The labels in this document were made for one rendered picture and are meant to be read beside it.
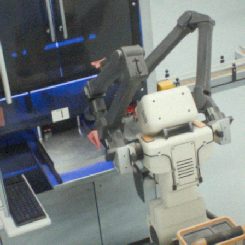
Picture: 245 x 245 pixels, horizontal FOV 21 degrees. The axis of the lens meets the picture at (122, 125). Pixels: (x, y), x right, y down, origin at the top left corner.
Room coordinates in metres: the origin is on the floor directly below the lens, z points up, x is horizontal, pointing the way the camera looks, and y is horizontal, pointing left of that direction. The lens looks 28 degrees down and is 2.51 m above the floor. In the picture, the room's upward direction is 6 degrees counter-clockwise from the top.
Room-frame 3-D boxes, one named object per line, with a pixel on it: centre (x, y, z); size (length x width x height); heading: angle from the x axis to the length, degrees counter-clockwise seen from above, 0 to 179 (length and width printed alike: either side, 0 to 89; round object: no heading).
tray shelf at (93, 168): (2.88, 0.09, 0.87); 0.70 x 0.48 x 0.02; 109
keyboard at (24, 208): (2.57, 0.51, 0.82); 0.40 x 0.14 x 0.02; 21
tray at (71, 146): (2.89, 0.27, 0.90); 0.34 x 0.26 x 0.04; 19
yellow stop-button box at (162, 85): (3.19, -0.25, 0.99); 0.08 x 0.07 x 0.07; 19
